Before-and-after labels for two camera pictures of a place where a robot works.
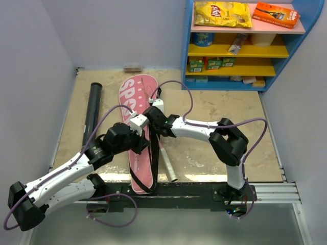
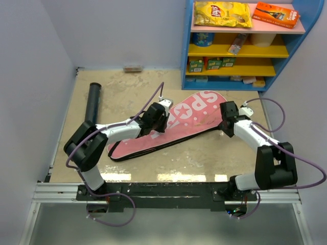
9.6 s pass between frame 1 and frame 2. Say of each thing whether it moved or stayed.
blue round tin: stayed
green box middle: stayed
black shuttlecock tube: stayed
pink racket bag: moved
